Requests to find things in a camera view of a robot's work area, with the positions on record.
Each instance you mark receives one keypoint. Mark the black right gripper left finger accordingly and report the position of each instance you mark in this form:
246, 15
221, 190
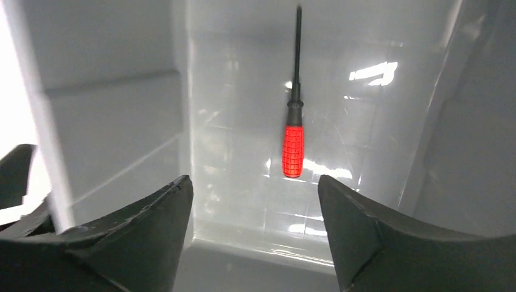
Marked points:
136, 248

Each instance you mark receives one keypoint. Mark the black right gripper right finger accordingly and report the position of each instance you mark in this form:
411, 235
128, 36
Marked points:
376, 248

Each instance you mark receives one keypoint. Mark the red handled screwdriver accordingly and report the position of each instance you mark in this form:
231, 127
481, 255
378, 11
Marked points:
293, 142

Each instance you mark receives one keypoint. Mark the grey plastic storage bin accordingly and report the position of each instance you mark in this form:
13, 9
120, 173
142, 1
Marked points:
409, 103

